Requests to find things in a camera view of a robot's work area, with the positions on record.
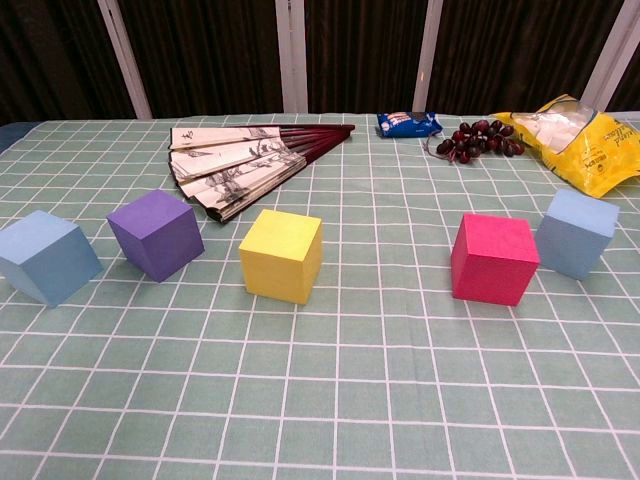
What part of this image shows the yellow foam cube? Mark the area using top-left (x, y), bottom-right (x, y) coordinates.
top-left (238, 208), bottom-right (325, 306)

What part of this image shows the purple foam cube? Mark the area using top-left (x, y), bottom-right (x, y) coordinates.
top-left (106, 188), bottom-right (206, 284)

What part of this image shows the magenta foam cube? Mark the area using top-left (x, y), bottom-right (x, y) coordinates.
top-left (449, 212), bottom-right (542, 307)

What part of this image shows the painted paper folding fan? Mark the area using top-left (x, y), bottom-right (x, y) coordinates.
top-left (168, 123), bottom-right (357, 224)

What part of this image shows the green checked tablecloth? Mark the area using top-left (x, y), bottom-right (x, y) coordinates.
top-left (0, 110), bottom-right (640, 480)

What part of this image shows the blue snack packet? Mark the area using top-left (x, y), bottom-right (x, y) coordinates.
top-left (375, 110), bottom-right (445, 140)

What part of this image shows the dark red grape bunch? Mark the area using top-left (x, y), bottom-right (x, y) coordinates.
top-left (423, 118), bottom-right (526, 165)

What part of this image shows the dark pleated curtain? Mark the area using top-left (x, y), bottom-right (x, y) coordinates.
top-left (0, 0), bottom-right (640, 126)

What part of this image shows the light blue foam cube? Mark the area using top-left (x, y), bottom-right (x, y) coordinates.
top-left (534, 188), bottom-right (622, 282)
top-left (0, 209), bottom-right (105, 308)

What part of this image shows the yellow snack bag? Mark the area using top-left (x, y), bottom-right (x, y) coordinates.
top-left (490, 93), bottom-right (640, 199)

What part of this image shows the blue table pad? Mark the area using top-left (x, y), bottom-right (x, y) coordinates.
top-left (0, 122), bottom-right (31, 156)

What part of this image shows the white frame post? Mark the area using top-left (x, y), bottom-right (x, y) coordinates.
top-left (412, 0), bottom-right (445, 113)
top-left (581, 0), bottom-right (640, 112)
top-left (97, 0), bottom-right (153, 120)
top-left (275, 0), bottom-right (309, 114)

